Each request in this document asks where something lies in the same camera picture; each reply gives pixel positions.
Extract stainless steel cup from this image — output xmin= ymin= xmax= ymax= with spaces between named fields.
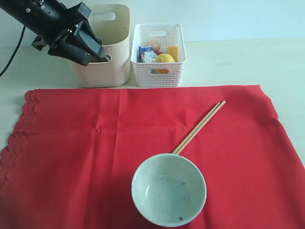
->
xmin=88 ymin=55 xmax=108 ymax=63

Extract cream plastic bin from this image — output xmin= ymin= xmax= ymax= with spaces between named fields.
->
xmin=69 ymin=4 xmax=130 ymax=88

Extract right wooden chopstick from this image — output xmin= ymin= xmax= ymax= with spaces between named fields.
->
xmin=178 ymin=101 xmax=226 ymax=155

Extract left wooden chopstick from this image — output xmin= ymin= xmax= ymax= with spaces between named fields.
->
xmin=172 ymin=102 xmax=220 ymax=154

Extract white perforated plastic basket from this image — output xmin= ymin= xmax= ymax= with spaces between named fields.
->
xmin=131 ymin=23 xmax=186 ymax=87

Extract brown egg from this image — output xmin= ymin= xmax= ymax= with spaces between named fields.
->
xmin=145 ymin=41 xmax=161 ymax=51

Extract blue white milk carton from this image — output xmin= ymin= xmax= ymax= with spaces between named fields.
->
xmin=138 ymin=45 xmax=157 ymax=63

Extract yellow lemon with sticker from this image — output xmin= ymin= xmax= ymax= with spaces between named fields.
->
xmin=154 ymin=53 xmax=175 ymax=74

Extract pale green bowl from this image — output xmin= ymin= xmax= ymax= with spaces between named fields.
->
xmin=131 ymin=153 xmax=207 ymax=228

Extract wooden chopstick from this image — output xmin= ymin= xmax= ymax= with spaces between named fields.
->
xmin=172 ymin=102 xmax=220 ymax=154
xmin=178 ymin=101 xmax=226 ymax=155

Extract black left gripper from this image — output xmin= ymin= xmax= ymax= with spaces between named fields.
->
xmin=14 ymin=0 xmax=104 ymax=66

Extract yellow cheese wedge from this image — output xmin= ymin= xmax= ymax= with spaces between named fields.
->
xmin=167 ymin=46 xmax=179 ymax=62

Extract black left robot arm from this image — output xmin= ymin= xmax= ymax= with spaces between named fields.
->
xmin=0 ymin=0 xmax=105 ymax=66

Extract red scalloped cloth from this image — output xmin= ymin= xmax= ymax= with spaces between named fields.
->
xmin=0 ymin=85 xmax=305 ymax=229

